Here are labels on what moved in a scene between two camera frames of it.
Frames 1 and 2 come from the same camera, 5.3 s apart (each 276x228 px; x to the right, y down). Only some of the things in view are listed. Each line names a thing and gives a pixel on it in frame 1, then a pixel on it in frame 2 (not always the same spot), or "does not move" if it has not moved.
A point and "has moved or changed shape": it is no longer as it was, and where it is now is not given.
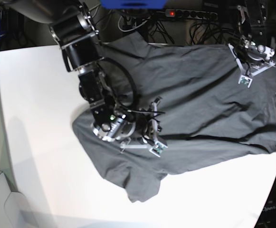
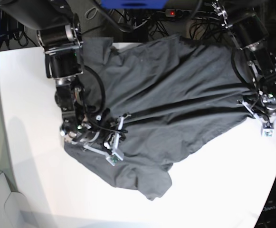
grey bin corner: [6, 209] does not move
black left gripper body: [144, 126] -> [105, 129]
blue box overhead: [134, 4] does not move
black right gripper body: [250, 52] -> [271, 109]
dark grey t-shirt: [209, 110] has moved or changed shape
